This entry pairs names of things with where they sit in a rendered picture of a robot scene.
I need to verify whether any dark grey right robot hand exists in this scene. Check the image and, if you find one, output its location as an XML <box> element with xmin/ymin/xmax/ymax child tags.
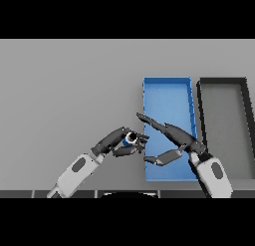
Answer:
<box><xmin>135</xmin><ymin>112</ymin><xmax>213</xmax><ymax>167</ymax></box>

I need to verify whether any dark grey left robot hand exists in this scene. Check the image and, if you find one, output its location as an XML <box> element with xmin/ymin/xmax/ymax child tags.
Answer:
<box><xmin>91</xmin><ymin>125</ymin><xmax>150</xmax><ymax>158</ymax></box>

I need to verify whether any blue bin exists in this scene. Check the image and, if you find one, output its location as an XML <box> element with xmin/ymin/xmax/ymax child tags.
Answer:
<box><xmin>142</xmin><ymin>77</ymin><xmax>200</xmax><ymax>182</ymax></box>

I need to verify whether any dark grey bin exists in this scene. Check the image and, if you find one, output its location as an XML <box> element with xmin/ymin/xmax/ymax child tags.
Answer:
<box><xmin>196</xmin><ymin>77</ymin><xmax>255</xmax><ymax>181</ymax></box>

